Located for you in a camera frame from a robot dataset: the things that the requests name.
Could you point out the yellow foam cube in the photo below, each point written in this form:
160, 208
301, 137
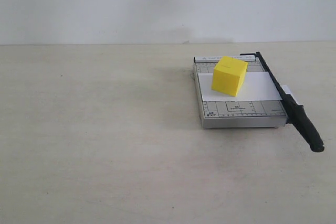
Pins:
229, 76

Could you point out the white paper sheet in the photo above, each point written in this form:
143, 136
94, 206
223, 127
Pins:
257, 86

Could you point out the black cutter blade arm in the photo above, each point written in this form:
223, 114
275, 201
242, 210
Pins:
296, 114

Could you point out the grey paper cutter base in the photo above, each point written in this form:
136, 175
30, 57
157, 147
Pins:
236, 114

